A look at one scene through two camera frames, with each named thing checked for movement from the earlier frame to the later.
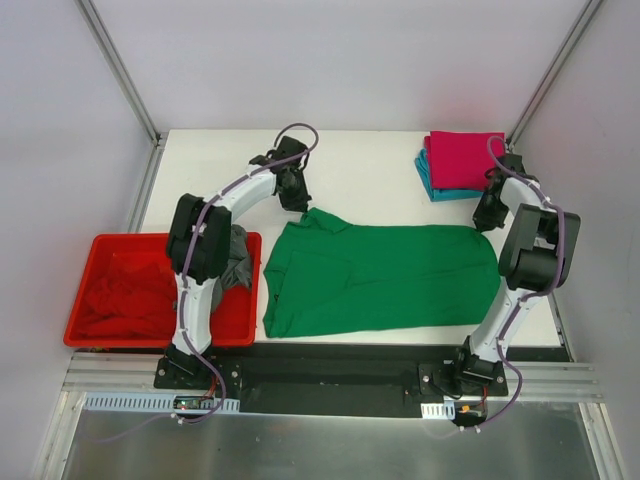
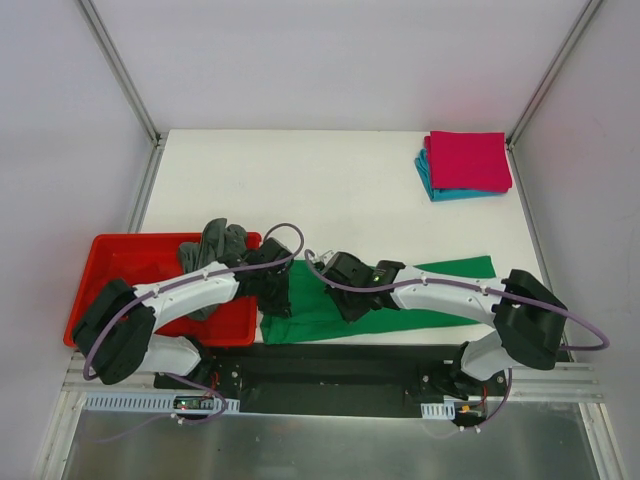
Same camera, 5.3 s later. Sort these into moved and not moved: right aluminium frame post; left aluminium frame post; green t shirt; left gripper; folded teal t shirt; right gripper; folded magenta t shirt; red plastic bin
Moved: left gripper; right gripper; green t shirt
Not moved: left aluminium frame post; red plastic bin; right aluminium frame post; folded teal t shirt; folded magenta t shirt
